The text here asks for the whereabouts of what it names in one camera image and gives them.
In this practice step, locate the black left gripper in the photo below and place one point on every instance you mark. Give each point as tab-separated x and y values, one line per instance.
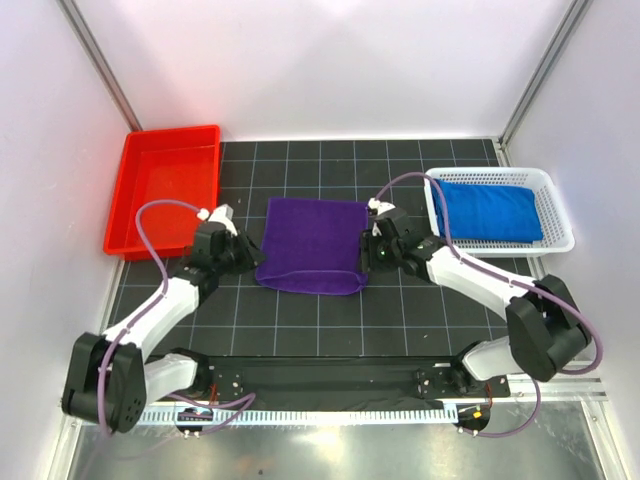
251	256

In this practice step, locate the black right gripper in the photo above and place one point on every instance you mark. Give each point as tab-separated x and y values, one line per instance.
369	238

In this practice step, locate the purple towel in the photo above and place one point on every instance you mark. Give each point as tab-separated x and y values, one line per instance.
312	246

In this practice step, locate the blue towel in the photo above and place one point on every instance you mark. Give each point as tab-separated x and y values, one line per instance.
491	213

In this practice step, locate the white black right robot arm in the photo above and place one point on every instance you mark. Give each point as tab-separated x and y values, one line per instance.
544	330

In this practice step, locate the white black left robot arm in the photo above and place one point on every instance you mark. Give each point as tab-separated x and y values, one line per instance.
112	377

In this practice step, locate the black grid cutting mat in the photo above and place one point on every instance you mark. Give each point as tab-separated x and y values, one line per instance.
394	315

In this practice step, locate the red plastic bin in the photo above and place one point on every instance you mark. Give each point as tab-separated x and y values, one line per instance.
176	164

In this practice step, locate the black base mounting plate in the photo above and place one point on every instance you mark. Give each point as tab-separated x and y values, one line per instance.
337	378

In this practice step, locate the white plastic mesh basket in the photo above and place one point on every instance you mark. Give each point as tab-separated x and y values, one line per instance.
557	230

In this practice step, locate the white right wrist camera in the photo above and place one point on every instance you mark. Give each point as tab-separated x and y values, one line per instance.
376	207

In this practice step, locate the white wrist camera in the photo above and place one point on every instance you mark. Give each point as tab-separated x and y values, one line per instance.
222	214
376	207

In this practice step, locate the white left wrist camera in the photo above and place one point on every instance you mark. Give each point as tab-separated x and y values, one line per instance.
222	214

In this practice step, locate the left aluminium corner post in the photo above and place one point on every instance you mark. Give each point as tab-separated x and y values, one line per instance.
98	60

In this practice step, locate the aluminium corner post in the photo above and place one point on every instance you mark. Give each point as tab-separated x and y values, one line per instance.
98	60
561	37

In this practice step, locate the aluminium front rail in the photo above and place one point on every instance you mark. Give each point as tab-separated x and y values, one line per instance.
518	384

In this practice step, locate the right aluminium corner post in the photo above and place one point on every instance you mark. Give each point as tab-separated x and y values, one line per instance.
561	37

